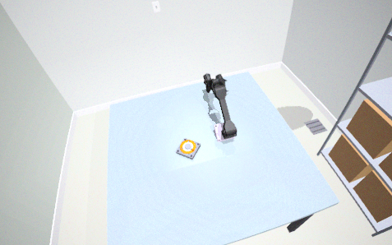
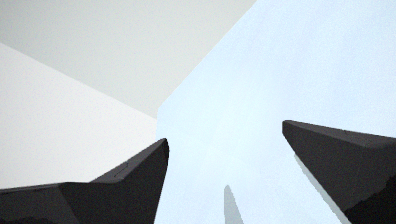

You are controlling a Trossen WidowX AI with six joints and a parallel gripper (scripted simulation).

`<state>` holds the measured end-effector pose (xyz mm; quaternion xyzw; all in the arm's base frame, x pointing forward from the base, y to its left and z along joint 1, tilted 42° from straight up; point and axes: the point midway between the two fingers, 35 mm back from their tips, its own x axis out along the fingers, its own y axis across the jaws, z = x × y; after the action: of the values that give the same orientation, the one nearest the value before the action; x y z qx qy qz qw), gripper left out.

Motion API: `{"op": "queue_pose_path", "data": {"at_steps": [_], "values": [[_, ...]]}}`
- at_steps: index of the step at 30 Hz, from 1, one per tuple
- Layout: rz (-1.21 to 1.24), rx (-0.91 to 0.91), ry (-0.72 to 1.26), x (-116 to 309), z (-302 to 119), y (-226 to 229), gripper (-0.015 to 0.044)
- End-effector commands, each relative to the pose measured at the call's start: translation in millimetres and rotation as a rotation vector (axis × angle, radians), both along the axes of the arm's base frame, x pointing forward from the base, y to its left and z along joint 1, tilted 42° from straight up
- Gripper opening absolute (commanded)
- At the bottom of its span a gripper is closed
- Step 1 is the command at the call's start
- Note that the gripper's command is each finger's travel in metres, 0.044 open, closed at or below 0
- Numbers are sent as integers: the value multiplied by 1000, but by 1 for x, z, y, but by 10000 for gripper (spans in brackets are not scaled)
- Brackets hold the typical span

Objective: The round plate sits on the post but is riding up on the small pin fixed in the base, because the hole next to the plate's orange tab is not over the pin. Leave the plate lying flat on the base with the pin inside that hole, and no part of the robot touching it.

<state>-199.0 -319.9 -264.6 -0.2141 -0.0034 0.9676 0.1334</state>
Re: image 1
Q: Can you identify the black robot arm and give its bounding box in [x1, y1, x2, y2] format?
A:
[203, 73, 238, 139]

